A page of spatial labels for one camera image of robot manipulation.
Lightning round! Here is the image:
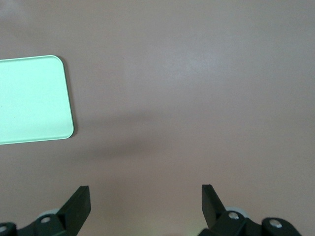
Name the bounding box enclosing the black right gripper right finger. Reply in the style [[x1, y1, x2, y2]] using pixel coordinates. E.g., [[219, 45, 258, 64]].
[[197, 183, 302, 236]]

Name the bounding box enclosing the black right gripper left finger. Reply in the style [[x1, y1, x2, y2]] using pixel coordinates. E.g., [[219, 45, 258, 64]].
[[0, 185, 91, 236]]

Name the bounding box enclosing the light green rectangular tray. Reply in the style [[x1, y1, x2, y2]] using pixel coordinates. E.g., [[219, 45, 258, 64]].
[[0, 55, 75, 146]]

